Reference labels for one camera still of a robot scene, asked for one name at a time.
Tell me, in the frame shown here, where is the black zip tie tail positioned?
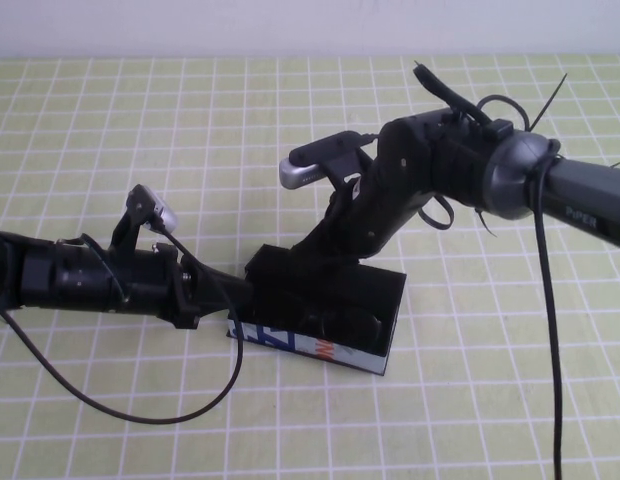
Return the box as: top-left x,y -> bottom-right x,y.
473,208 -> 499,237

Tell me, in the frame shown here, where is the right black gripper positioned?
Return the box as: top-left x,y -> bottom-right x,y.
294,115 -> 441,331

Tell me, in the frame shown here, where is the left wrist camera black silver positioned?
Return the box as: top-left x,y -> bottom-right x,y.
123,183 -> 179,234

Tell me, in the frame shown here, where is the right wrist camera black silver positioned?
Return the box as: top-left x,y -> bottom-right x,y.
278,130 -> 374,192

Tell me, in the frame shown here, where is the black glasses case printed side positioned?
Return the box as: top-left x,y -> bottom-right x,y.
224,243 -> 409,377

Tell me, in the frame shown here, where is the wrist camera black silver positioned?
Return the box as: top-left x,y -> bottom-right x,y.
278,130 -> 374,192
123,183 -> 179,234

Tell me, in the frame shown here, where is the long black zip tie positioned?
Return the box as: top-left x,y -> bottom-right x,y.
532,73 -> 567,134

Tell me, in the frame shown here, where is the black zip tie loop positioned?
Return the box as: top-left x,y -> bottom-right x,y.
418,193 -> 454,233

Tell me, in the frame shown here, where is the left camera thin black cable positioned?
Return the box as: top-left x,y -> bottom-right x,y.
0,224 -> 246,425

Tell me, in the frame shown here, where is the green white checked tablecloth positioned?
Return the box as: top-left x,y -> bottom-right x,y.
0,53 -> 620,480

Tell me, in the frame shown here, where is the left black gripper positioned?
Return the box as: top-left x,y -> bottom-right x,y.
109,243 -> 252,331

